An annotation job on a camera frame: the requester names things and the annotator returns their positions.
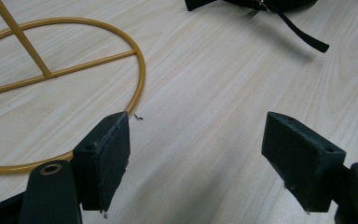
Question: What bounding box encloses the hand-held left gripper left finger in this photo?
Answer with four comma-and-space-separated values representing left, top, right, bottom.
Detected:
71, 111, 131, 214

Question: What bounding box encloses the black bag with strap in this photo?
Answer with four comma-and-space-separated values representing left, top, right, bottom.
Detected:
184, 0, 330, 54

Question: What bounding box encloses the gold metal wire stand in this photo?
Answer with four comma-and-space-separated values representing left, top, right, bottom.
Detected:
0, 0, 146, 175

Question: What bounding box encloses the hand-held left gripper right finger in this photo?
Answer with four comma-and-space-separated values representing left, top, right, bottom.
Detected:
261, 111, 347, 214

